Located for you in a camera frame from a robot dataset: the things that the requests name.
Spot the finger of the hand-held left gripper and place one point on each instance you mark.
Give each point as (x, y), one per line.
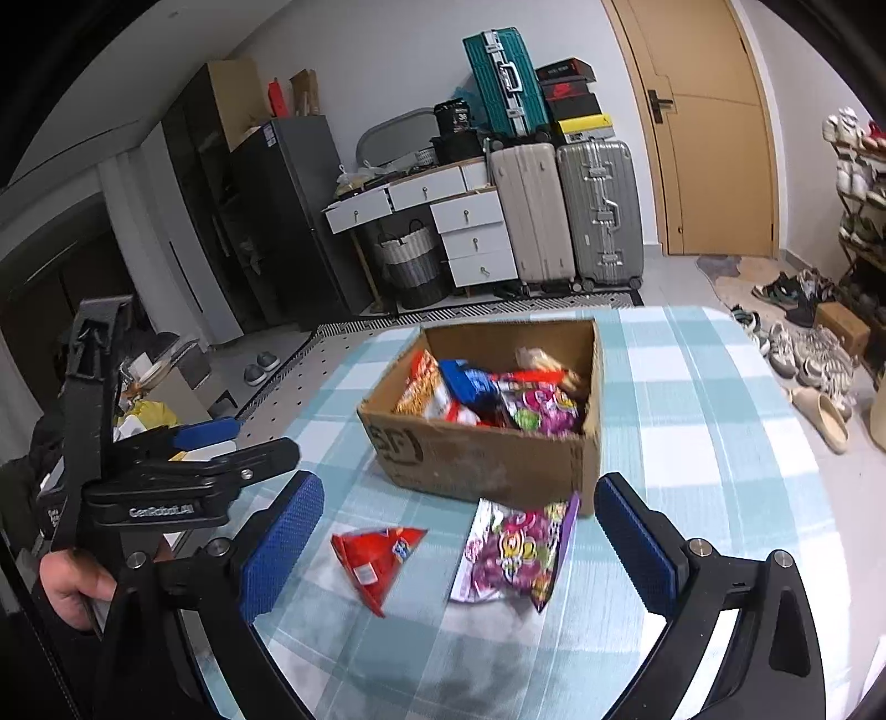
(207, 433)
(266, 458)

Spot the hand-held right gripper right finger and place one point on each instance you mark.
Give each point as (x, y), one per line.
(637, 547)

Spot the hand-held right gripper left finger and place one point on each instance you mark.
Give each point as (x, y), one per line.
(284, 547)

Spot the red triangular snack packet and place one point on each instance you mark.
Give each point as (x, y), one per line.
(374, 561)

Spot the purple grape candy bag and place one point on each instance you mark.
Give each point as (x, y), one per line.
(543, 412)
(516, 554)

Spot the brown cardboard box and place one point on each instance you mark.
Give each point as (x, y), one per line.
(484, 464)

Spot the blue snack packet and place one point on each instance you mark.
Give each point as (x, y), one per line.
(467, 381)

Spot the person's left hand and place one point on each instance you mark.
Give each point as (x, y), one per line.
(69, 581)

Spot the cluttered low table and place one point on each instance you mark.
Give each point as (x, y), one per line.
(159, 388)

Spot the pair of grey slippers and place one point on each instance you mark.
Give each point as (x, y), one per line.
(261, 367)

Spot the black white patterned rug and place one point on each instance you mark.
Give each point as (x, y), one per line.
(311, 346)

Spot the orange noodle snack packet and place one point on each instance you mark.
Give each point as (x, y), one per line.
(422, 388)

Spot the dark tall cabinet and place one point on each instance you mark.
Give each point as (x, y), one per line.
(201, 208)

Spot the beige slide sandal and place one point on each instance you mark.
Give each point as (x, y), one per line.
(824, 419)

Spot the black refrigerator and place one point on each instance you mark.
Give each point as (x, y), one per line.
(291, 221)

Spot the grey white laundry basket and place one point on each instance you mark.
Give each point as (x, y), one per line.
(412, 266)

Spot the pile of shoes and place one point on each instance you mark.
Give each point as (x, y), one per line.
(803, 339)

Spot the beige cylinder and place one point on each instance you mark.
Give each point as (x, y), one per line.
(879, 415)

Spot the black slippers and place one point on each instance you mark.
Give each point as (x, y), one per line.
(511, 289)

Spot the brown grey door mat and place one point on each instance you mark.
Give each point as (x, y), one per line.
(734, 277)

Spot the plastic bag of food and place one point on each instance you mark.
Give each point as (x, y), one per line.
(356, 180)

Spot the small cardboard box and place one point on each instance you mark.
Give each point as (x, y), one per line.
(844, 329)

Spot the white desk with drawers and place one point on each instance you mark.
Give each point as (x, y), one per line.
(474, 235)

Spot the silver suitcase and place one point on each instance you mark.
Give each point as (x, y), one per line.
(599, 214)

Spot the red paper bag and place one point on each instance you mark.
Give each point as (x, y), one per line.
(276, 98)

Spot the grey oval mirror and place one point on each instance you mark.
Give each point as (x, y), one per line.
(394, 138)

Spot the beige suitcase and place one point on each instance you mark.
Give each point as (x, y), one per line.
(529, 214)

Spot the brown paper bag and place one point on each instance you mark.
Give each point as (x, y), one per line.
(303, 93)

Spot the black storage bag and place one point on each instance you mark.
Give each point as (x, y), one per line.
(457, 149)

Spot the tan wooden door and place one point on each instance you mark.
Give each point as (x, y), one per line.
(713, 173)

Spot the black supplement tub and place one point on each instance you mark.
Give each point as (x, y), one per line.
(453, 118)

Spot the blue plastic bag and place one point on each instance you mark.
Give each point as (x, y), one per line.
(464, 95)

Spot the yellow black shoe box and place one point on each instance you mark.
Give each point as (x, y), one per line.
(585, 128)

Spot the shoe rack with shoes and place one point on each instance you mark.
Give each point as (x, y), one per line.
(855, 180)

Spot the teal suitcase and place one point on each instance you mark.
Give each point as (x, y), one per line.
(502, 83)

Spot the large black shoe box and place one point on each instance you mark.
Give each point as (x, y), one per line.
(573, 107)

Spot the red black shoe box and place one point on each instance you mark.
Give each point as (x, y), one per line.
(564, 88)

